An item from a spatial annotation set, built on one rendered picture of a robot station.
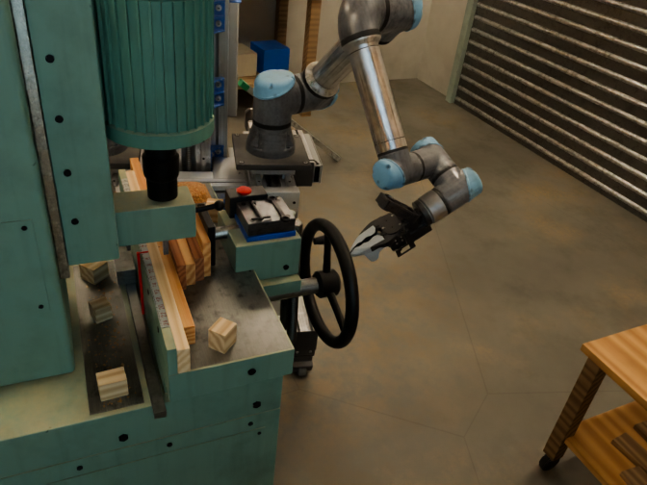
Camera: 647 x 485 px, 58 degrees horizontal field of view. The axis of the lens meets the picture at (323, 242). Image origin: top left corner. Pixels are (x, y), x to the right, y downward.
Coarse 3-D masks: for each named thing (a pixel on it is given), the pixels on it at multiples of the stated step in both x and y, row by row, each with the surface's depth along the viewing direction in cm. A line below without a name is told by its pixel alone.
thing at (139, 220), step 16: (128, 192) 102; (144, 192) 103; (128, 208) 98; (144, 208) 99; (160, 208) 100; (176, 208) 101; (192, 208) 102; (128, 224) 99; (144, 224) 100; (160, 224) 101; (176, 224) 103; (192, 224) 104; (128, 240) 101; (144, 240) 102; (160, 240) 103
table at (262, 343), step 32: (224, 256) 119; (192, 288) 109; (224, 288) 110; (256, 288) 111; (288, 288) 120; (256, 320) 104; (160, 352) 98; (192, 352) 96; (256, 352) 97; (288, 352) 99; (192, 384) 94; (224, 384) 97
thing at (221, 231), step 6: (198, 204) 116; (204, 204) 116; (204, 216) 113; (204, 222) 112; (210, 222) 111; (210, 228) 110; (216, 228) 115; (222, 228) 116; (228, 228) 116; (234, 228) 116; (210, 234) 110; (216, 234) 115; (222, 234) 116; (210, 240) 111
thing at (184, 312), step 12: (132, 168) 138; (144, 180) 133; (168, 252) 111; (168, 264) 108; (168, 276) 105; (180, 288) 103; (180, 300) 100; (180, 312) 98; (192, 324) 95; (192, 336) 96
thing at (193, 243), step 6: (186, 240) 114; (192, 240) 113; (192, 246) 111; (198, 246) 111; (192, 252) 110; (198, 252) 110; (198, 258) 108; (198, 264) 109; (198, 270) 110; (198, 276) 111
